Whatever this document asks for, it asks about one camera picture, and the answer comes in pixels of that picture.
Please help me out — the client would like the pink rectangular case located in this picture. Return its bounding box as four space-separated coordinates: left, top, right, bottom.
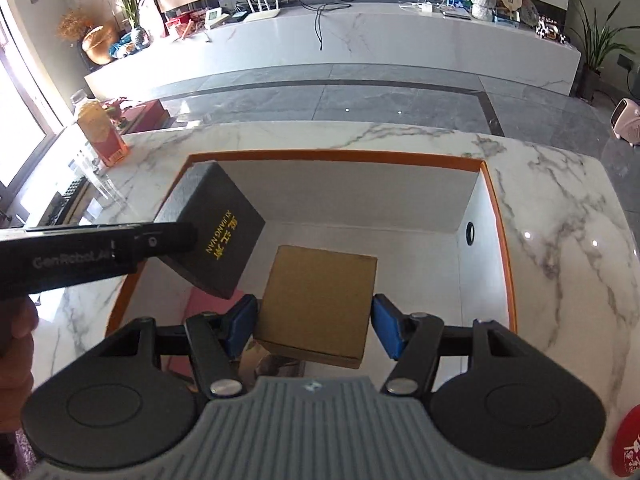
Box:
160 287 243 385

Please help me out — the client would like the brown kraft cardboard box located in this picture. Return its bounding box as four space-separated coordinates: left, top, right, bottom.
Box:
254 245 378 370

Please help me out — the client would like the black box gold lettering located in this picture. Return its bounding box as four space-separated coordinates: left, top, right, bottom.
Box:
155 162 266 299

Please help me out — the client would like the person left hand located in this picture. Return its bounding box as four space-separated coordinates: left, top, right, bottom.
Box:
1 296 39 434

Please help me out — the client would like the black keyboard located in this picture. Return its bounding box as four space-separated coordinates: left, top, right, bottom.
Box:
38 177 89 226

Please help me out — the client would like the large orange cardboard box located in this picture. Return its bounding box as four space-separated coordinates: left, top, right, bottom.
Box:
104 148 519 380

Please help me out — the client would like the red yellow carton box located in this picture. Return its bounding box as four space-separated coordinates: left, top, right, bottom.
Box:
75 99 129 168

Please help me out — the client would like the round copper vase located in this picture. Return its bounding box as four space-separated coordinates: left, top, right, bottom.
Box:
81 25 118 65

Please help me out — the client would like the blue vase green plant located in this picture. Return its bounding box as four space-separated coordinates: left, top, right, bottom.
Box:
120 0 149 51

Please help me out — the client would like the pink space heater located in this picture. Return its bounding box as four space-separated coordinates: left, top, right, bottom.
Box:
610 99 640 146

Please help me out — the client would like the white wifi router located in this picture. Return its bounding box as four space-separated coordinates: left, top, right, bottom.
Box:
245 0 281 23

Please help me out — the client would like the potted green plant right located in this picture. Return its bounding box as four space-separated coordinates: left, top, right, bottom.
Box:
568 0 639 103

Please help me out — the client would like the red mug wooden handle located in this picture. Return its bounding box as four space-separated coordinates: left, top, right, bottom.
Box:
611 405 640 478

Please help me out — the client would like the black hanging cable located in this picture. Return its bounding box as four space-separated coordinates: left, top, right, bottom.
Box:
299 0 354 52

